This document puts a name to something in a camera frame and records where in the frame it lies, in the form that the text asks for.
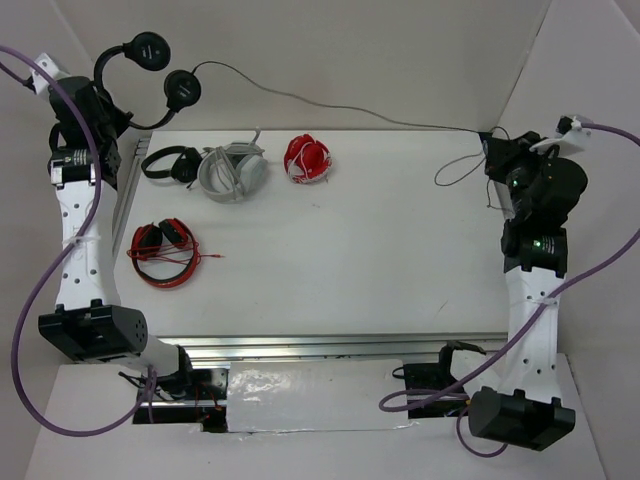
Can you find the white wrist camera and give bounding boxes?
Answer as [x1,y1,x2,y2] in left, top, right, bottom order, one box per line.
[27,52,69,96]
[529,115,591,156]

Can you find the grey white gaming headset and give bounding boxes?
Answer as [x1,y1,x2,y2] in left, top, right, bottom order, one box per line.
[196,127,268,203]

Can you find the black headphones at back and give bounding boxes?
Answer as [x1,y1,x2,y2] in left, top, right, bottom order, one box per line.
[141,145,202,185]

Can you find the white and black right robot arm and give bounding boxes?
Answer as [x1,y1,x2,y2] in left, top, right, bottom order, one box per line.
[435,131,588,451]

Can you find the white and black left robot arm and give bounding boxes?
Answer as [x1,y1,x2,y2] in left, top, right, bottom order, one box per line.
[38,76,197,399]

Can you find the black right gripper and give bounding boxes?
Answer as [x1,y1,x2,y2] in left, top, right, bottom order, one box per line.
[485,130,559,218]

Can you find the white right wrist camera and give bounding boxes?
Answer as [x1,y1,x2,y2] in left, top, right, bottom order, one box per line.
[529,115,591,156]

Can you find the white foil cover panel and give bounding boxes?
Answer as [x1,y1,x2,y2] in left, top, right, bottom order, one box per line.
[226,360,410,433]

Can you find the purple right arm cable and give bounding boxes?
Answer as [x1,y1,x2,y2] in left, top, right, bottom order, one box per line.
[379,122,640,459]

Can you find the red white wrapped headphones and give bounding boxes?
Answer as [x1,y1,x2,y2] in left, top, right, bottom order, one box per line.
[283,134,333,185]

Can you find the black Panasonic wired headphones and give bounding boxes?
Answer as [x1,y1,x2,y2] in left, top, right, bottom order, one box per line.
[92,32,511,210]

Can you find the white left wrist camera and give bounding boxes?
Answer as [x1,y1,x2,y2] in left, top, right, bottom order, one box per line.
[27,52,69,96]

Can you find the red black headphones with cable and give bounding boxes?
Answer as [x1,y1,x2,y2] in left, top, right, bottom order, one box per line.
[127,218,223,290]

